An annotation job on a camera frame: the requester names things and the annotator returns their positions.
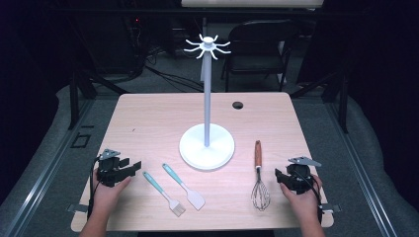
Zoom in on white utensil stand with hooks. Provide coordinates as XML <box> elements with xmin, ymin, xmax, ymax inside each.
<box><xmin>179</xmin><ymin>33</ymin><xmax>236</xmax><ymax>172</ymax></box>

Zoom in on person's left hand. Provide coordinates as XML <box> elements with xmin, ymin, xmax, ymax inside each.
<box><xmin>90</xmin><ymin>171</ymin><xmax>133</xmax><ymax>215</ymax></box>

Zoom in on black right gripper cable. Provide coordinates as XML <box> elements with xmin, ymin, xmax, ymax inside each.
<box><xmin>294</xmin><ymin>169</ymin><xmax>324</xmax><ymax>223</ymax></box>

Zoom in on black folding chair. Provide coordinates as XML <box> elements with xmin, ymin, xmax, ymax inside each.
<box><xmin>220</xmin><ymin>19</ymin><xmax>300</xmax><ymax>94</ymax></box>

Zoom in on black floor cables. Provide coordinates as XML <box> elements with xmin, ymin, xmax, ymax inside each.
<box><xmin>143</xmin><ymin>48</ymin><xmax>206</xmax><ymax>94</ymax></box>

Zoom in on teal-handled white spatula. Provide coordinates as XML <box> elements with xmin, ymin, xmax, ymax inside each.
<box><xmin>161</xmin><ymin>163</ymin><xmax>207</xmax><ymax>211</ymax></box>

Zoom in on teal-handled white pastry brush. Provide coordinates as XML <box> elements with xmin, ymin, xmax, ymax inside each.
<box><xmin>141</xmin><ymin>171</ymin><xmax>187</xmax><ymax>218</ymax></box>

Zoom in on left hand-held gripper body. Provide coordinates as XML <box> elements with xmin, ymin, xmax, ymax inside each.
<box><xmin>95</xmin><ymin>148</ymin><xmax>132</xmax><ymax>188</ymax></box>

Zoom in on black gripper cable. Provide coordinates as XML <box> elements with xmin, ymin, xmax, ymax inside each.
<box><xmin>294</xmin><ymin>169</ymin><xmax>324</xmax><ymax>223</ymax></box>
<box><xmin>86</xmin><ymin>156</ymin><xmax>102</xmax><ymax>221</ymax></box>

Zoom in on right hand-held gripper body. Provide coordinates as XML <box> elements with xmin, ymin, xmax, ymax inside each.
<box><xmin>285</xmin><ymin>156</ymin><xmax>322</xmax><ymax>196</ymax></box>

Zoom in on black metal frame stand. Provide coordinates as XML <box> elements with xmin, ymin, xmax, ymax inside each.
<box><xmin>66</xmin><ymin>67</ymin><xmax>130</xmax><ymax>131</ymax></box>
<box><xmin>290</xmin><ymin>63</ymin><xmax>351</xmax><ymax>134</ymax></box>

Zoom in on grey metal table bracket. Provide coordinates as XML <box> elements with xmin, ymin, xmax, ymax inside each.
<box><xmin>66</xmin><ymin>203</ymin><xmax>90</xmax><ymax>213</ymax></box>
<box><xmin>320</xmin><ymin>203</ymin><xmax>342</xmax><ymax>213</ymax></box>

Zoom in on wooden-handled metal whisk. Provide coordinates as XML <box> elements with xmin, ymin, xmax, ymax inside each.
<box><xmin>250</xmin><ymin>139</ymin><xmax>272</xmax><ymax>212</ymax></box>

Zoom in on person's right hand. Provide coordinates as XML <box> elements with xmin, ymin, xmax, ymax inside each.
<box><xmin>280</xmin><ymin>175</ymin><xmax>324</xmax><ymax>225</ymax></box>

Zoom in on aluminium floor rail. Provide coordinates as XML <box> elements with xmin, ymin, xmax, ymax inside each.
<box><xmin>0</xmin><ymin>98</ymin><xmax>97</xmax><ymax>237</ymax></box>
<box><xmin>325</xmin><ymin>100</ymin><xmax>400</xmax><ymax>237</ymax></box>

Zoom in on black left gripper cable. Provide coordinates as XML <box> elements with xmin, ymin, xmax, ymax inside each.
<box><xmin>86</xmin><ymin>156</ymin><xmax>102</xmax><ymax>221</ymax></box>

